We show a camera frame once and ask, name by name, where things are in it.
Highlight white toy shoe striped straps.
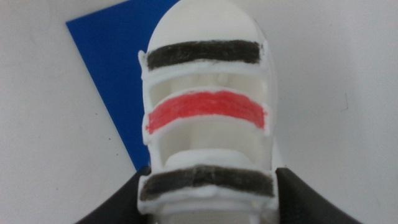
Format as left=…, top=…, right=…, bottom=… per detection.
left=136, top=0, right=284, bottom=224

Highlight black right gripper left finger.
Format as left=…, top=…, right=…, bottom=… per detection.
left=74, top=166, right=153, bottom=224

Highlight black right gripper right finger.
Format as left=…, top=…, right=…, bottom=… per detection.
left=274, top=167, right=364, bottom=224

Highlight blue rectangular mat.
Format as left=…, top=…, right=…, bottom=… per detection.
left=65, top=0, right=182, bottom=172

